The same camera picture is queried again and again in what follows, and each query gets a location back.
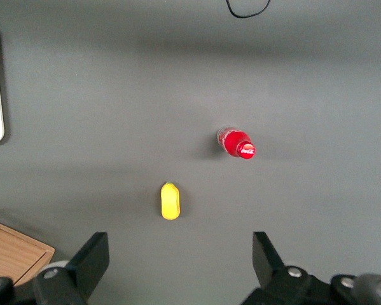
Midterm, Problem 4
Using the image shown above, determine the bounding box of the thin black looped cable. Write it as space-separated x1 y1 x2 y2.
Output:
225 0 272 18

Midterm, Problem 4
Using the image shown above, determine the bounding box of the wooden drawer cabinet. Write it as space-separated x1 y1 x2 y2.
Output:
0 217 56 287

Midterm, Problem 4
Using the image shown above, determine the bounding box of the yellow lemon toy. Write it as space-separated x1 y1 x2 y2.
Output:
160 181 183 221

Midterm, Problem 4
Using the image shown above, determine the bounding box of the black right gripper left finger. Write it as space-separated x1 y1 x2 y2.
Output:
33 231 110 305

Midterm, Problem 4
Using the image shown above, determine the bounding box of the red cola bottle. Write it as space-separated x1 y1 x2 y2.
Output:
216 125 257 161

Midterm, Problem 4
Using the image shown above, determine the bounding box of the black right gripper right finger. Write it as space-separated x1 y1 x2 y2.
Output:
240 231 322 305

